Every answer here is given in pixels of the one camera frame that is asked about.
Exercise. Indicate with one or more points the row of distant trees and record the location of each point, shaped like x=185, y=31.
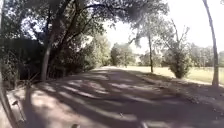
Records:
x=121, y=55

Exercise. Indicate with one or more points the grey asphalt path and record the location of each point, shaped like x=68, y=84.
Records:
x=110, y=100

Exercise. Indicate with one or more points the tree with thin trunk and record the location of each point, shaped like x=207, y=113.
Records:
x=150, y=56

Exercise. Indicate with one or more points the wood of leafy trees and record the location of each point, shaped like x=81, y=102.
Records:
x=66, y=50

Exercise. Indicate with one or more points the small bushy tree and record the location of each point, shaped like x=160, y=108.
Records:
x=180, y=63

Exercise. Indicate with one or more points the grass field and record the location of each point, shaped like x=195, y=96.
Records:
x=200, y=74

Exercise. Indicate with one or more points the tall tree with slim trunk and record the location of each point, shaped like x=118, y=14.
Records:
x=215, y=60

